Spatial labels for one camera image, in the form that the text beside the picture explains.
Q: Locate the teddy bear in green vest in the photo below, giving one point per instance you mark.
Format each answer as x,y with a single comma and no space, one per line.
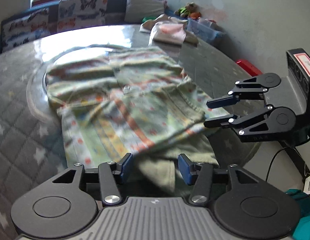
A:
186,8

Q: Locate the teal clothing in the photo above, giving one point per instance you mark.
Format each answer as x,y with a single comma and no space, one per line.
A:
305,220

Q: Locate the large butterfly print cushion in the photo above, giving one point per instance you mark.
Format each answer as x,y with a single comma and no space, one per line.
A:
82,10

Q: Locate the red plastic stool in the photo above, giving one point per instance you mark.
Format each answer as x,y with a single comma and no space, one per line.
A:
247,66

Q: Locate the green bowl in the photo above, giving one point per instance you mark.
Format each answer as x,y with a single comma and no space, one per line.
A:
148,19

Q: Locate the clear plastic storage box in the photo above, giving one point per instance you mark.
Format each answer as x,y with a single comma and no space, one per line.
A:
205,33

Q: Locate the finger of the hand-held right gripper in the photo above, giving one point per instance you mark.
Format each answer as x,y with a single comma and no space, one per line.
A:
220,102
217,123

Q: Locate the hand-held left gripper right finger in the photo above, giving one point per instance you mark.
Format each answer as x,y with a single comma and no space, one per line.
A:
185,170

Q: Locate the pink clothing in plastic bag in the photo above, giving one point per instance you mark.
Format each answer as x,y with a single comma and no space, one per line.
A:
167,33

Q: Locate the orange plush toy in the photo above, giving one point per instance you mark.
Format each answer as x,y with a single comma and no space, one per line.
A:
195,15

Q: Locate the grey pillow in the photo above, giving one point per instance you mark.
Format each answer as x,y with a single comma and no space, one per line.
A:
142,7

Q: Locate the grey quilted table cover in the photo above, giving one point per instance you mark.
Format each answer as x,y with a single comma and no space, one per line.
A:
19,120

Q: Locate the green patterned children's garment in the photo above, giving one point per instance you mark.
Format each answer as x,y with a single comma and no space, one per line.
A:
125,115

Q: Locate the beige crumpled cloth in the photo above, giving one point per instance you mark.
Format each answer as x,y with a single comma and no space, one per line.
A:
147,26

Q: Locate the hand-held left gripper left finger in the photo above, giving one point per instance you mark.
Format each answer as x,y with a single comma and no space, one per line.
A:
126,167

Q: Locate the small butterfly print cushion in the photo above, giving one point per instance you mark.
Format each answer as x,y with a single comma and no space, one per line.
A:
22,30

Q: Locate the blue sofa bench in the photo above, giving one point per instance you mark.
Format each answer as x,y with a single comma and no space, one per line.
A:
117,7

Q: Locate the round black induction cooktop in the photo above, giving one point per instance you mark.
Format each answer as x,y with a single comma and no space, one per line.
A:
70,52

